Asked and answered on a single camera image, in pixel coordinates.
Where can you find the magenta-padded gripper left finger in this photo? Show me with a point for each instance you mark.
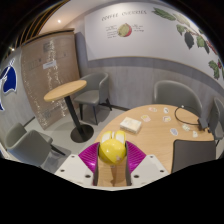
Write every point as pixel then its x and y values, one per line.
pixel 75 166

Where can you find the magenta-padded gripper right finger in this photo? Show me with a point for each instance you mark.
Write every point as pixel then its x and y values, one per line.
pixel 150 168

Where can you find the black mouse pad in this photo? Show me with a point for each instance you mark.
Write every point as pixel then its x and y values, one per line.
pixel 193 155

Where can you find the small paper sticker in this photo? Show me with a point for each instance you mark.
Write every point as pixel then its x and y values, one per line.
pixel 152 109
pixel 195 134
pixel 166 118
pixel 145 118
pixel 186 127
pixel 166 110
pixel 173 131

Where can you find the white flat box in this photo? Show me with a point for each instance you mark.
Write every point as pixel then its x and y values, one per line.
pixel 130 125

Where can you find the round wooden high table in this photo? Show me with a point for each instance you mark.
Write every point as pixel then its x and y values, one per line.
pixel 65 90

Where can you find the brown textured wall panel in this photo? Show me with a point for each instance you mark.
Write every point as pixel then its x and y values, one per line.
pixel 46 83

